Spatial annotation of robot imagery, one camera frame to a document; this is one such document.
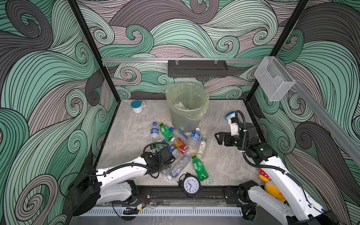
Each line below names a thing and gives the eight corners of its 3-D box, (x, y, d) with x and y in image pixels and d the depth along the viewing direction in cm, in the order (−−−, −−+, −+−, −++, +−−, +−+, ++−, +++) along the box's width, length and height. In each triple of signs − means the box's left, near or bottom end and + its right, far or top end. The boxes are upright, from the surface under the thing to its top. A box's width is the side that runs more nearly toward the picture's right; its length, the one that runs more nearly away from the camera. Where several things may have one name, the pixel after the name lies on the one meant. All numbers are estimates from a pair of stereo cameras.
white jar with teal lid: (130, 111, 114) (128, 106, 109) (135, 104, 120) (133, 98, 115) (140, 114, 112) (138, 108, 107) (145, 106, 118) (144, 101, 113)
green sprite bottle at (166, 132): (169, 143, 93) (168, 141, 90) (158, 127, 101) (158, 124, 99) (175, 140, 94) (175, 138, 92) (164, 124, 103) (164, 121, 101)
